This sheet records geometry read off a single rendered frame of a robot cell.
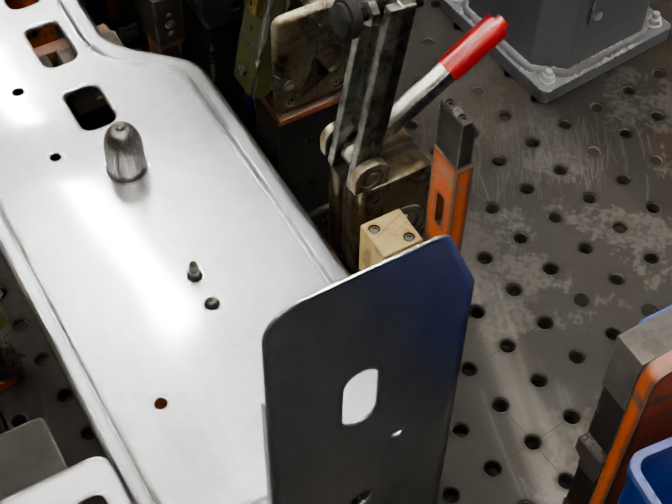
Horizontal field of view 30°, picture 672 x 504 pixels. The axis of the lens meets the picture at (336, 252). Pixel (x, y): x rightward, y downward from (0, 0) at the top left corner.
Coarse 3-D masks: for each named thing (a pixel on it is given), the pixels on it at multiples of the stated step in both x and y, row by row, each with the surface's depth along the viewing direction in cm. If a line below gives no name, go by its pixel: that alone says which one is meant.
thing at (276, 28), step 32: (320, 0) 105; (288, 32) 104; (320, 32) 107; (288, 64) 107; (320, 64) 110; (288, 96) 111; (320, 96) 113; (288, 128) 115; (320, 128) 117; (288, 160) 118; (320, 160) 121; (320, 192) 125; (320, 224) 128
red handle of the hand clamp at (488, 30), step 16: (496, 16) 92; (480, 32) 92; (496, 32) 92; (464, 48) 92; (480, 48) 92; (448, 64) 93; (464, 64) 93; (432, 80) 93; (448, 80) 93; (400, 96) 94; (416, 96) 94; (432, 96) 94; (400, 112) 94; (416, 112) 94; (400, 128) 95; (352, 144) 95
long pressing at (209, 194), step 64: (0, 0) 114; (64, 0) 114; (0, 64) 109; (64, 64) 110; (128, 64) 110; (192, 64) 109; (0, 128) 105; (64, 128) 105; (192, 128) 105; (0, 192) 101; (64, 192) 101; (128, 192) 101; (192, 192) 101; (256, 192) 101; (64, 256) 97; (128, 256) 97; (192, 256) 97; (256, 256) 97; (320, 256) 97; (64, 320) 94; (128, 320) 94; (192, 320) 94; (256, 320) 94; (128, 384) 90; (192, 384) 90; (256, 384) 90; (128, 448) 87; (192, 448) 87; (256, 448) 87
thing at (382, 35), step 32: (352, 0) 83; (384, 0) 85; (416, 0) 85; (352, 32) 83; (384, 32) 84; (352, 64) 89; (384, 64) 86; (352, 96) 92; (384, 96) 89; (352, 128) 95; (384, 128) 92; (352, 160) 94
